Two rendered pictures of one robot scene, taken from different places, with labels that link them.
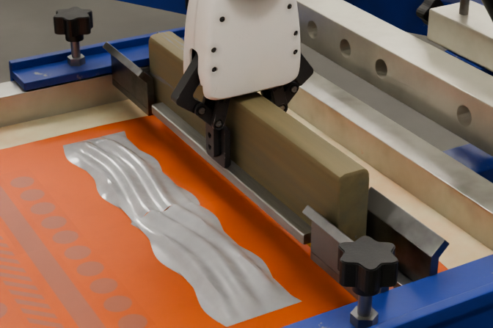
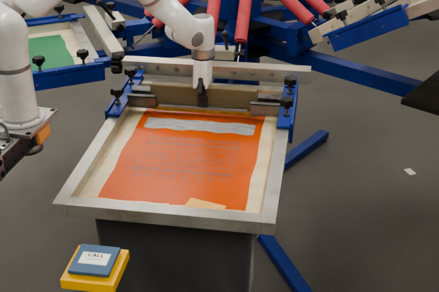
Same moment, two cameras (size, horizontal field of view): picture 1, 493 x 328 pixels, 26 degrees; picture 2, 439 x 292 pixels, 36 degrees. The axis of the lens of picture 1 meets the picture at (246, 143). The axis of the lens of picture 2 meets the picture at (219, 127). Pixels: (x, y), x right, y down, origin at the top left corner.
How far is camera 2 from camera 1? 165 cm
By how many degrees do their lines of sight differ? 45
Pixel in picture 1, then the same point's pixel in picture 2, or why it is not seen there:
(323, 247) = (255, 110)
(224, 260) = (232, 125)
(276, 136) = (227, 91)
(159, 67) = (158, 92)
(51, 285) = (210, 147)
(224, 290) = (242, 130)
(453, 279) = not seen: hidden behind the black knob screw
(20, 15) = not seen: outside the picture
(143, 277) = (222, 136)
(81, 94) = (125, 112)
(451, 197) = not seen: hidden behind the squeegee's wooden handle
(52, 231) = (186, 140)
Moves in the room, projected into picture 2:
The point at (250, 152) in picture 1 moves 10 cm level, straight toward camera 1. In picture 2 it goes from (214, 99) to (238, 108)
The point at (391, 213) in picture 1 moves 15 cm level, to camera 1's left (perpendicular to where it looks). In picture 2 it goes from (263, 96) to (235, 112)
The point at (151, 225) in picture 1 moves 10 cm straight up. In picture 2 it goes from (203, 128) to (202, 100)
